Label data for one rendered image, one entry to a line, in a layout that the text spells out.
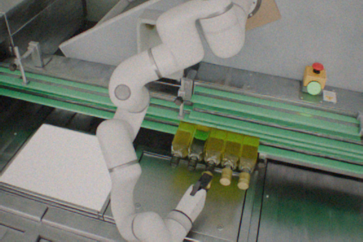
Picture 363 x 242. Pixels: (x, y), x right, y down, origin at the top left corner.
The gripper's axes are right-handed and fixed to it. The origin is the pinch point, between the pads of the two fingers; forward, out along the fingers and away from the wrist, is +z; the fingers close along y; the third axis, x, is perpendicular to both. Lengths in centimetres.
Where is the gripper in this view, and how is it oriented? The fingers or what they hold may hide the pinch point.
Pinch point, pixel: (205, 183)
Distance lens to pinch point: 114.9
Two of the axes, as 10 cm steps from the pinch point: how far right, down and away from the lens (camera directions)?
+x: -8.7, -3.6, 3.4
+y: 0.6, -7.6, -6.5
